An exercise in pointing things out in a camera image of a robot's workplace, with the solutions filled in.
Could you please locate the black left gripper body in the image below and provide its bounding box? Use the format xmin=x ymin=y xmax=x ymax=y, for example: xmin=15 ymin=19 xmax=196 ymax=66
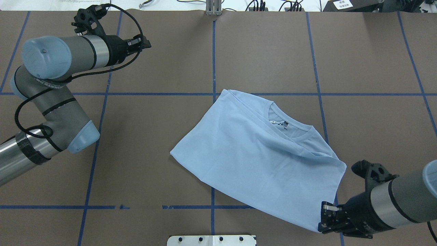
xmin=104 ymin=34 xmax=144 ymax=66

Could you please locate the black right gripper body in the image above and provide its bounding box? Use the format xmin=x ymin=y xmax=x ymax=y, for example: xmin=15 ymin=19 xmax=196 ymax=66
xmin=318 ymin=193 xmax=381 ymax=238

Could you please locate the light blue t-shirt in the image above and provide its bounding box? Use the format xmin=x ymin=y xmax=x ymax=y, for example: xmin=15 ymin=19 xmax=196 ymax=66
xmin=170 ymin=90 xmax=347 ymax=232

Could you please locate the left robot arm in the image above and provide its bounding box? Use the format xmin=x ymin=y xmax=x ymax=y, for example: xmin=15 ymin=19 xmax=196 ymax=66
xmin=1 ymin=35 xmax=151 ymax=185

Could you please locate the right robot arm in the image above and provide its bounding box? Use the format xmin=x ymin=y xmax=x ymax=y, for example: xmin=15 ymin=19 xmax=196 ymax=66
xmin=318 ymin=160 xmax=437 ymax=239

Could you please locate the white clothing hang tag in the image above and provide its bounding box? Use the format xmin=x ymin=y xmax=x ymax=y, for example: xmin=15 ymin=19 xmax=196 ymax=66
xmin=270 ymin=121 xmax=286 ymax=126

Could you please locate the brown table cover mat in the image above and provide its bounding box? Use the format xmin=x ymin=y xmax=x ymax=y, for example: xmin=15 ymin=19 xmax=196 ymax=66
xmin=0 ymin=10 xmax=437 ymax=246

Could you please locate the black power adapter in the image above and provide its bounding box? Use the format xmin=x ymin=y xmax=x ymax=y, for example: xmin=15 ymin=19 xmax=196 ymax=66
xmin=322 ymin=0 xmax=384 ymax=12

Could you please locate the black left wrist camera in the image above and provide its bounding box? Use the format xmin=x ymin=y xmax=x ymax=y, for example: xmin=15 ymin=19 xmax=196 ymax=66
xmin=71 ymin=3 xmax=110 ymax=37

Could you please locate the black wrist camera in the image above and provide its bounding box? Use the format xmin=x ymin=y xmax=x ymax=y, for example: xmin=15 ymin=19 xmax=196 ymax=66
xmin=71 ymin=3 xmax=110 ymax=37
xmin=351 ymin=160 xmax=399 ymax=193

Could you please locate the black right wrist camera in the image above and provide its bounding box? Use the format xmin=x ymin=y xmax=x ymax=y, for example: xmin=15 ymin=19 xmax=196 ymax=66
xmin=351 ymin=160 xmax=399 ymax=193

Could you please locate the aluminium frame post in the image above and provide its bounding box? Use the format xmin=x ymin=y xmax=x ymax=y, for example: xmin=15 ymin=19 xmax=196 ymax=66
xmin=205 ymin=0 xmax=223 ymax=16

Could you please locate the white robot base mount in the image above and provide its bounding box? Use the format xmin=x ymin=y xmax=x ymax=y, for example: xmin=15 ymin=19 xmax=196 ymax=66
xmin=167 ymin=235 xmax=257 ymax=246

